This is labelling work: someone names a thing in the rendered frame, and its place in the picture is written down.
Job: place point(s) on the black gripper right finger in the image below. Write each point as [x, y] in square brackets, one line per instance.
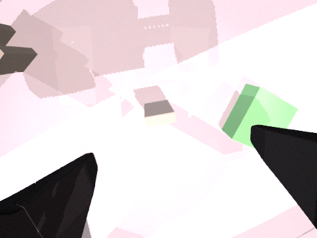
[291, 155]

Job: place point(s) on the light green block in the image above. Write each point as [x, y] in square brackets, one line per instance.
[257, 106]

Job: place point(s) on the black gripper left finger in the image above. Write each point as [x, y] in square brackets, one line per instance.
[55, 206]

